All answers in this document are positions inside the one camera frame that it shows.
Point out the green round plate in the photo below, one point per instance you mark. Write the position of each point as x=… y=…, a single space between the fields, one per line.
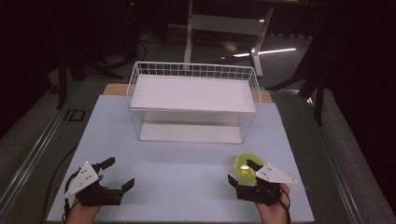
x=243 y=171

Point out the person's left hand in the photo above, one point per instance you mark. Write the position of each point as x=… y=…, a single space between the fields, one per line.
x=83 y=213

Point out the metal floor rail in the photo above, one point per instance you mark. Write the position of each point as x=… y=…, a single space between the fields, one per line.
x=336 y=168
x=34 y=152

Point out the person's right hand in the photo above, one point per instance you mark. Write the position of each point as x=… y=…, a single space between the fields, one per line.
x=274 y=213

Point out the light blue table mat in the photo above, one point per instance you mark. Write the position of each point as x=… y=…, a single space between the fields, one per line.
x=186 y=161

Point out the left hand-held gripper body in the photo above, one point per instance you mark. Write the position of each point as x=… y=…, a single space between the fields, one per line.
x=84 y=179

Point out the black tripod stand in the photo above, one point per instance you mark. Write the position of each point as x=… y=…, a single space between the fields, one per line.
x=63 y=77
x=314 y=77

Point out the black floor socket box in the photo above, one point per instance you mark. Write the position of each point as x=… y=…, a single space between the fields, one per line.
x=74 y=115

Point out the white metal stand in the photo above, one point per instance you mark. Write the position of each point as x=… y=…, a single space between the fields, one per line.
x=227 y=25

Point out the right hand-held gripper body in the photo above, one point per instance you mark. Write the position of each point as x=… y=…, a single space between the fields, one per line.
x=266 y=183

